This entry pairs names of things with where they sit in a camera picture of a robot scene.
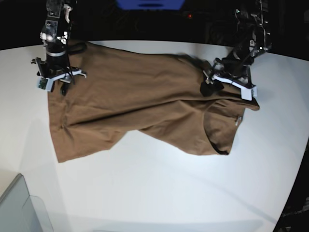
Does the brown t-shirt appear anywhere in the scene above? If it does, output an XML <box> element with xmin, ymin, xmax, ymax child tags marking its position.
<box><xmin>48</xmin><ymin>43</ymin><xmax>259</xmax><ymax>162</ymax></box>

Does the black power strip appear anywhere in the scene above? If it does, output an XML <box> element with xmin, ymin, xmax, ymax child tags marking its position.
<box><xmin>181</xmin><ymin>11</ymin><xmax>233</xmax><ymax>21</ymax></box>

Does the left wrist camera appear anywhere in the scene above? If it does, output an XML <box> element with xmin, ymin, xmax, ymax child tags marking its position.
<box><xmin>240</xmin><ymin>86</ymin><xmax>257</xmax><ymax>101</ymax></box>

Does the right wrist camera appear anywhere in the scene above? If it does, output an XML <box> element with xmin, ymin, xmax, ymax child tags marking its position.
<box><xmin>36</xmin><ymin>77</ymin><xmax>54</xmax><ymax>92</ymax></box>

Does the blue bin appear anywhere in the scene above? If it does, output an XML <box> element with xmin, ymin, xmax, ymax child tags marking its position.
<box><xmin>116</xmin><ymin>0</ymin><xmax>185</xmax><ymax>10</ymax></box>

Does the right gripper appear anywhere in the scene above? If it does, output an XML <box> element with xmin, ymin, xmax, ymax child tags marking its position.
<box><xmin>31</xmin><ymin>58</ymin><xmax>87</xmax><ymax>96</ymax></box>

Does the grey plastic tray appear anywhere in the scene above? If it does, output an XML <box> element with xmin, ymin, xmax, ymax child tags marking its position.
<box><xmin>0</xmin><ymin>174</ymin><xmax>54</xmax><ymax>232</ymax></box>

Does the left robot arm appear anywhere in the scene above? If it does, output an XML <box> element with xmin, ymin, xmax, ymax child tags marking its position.
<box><xmin>200</xmin><ymin>0</ymin><xmax>271</xmax><ymax>101</ymax></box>

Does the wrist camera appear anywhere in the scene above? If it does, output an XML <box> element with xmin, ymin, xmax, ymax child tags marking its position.
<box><xmin>240</xmin><ymin>86</ymin><xmax>257</xmax><ymax>101</ymax></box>
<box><xmin>36</xmin><ymin>77</ymin><xmax>54</xmax><ymax>92</ymax></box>

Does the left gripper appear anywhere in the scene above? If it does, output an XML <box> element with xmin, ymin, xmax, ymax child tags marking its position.
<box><xmin>200</xmin><ymin>58</ymin><xmax>256</xmax><ymax>96</ymax></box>

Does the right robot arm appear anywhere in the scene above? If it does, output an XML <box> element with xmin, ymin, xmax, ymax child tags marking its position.
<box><xmin>31</xmin><ymin>0</ymin><xmax>87</xmax><ymax>96</ymax></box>

